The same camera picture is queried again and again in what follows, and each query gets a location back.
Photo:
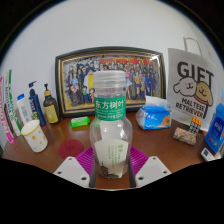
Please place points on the small floral patterned box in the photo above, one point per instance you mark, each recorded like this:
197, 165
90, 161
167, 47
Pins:
184, 136

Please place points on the white printed gift bag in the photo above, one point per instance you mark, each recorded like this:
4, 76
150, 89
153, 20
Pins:
190, 86

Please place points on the white blue-green shuttlecock tube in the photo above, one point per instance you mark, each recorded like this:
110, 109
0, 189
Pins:
12, 103

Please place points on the framed group picture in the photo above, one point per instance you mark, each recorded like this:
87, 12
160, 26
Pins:
76, 83

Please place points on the blue tissue pack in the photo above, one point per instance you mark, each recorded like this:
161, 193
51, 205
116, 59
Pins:
153, 116

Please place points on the green small packet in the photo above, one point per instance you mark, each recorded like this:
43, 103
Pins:
80, 121

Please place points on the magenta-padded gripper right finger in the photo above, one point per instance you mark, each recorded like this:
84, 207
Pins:
151, 170

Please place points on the white lotion bottle blue cap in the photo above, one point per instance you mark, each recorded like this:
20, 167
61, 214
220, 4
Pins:
24, 111

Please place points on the dark blue pump bottle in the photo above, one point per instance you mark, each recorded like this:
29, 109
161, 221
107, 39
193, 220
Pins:
36, 106

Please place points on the small white remote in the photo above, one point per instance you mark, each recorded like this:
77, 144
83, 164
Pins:
208, 154

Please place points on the blue detergent bottle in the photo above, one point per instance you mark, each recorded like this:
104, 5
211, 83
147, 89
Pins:
216, 130

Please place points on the flat round red coaster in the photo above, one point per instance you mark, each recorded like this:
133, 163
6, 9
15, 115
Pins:
69, 148

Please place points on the brown pump bottle yellow label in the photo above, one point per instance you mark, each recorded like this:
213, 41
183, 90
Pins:
51, 111

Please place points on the pink shuttlecock tube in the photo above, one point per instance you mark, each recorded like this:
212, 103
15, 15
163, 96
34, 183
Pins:
5, 116

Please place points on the white yellow-rimmed cup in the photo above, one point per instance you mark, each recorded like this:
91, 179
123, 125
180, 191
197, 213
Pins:
35, 136

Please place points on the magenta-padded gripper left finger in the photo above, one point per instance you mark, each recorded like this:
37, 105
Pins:
71, 170

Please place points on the clear green-labelled drink bottle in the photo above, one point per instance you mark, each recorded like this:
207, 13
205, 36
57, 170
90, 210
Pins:
110, 133

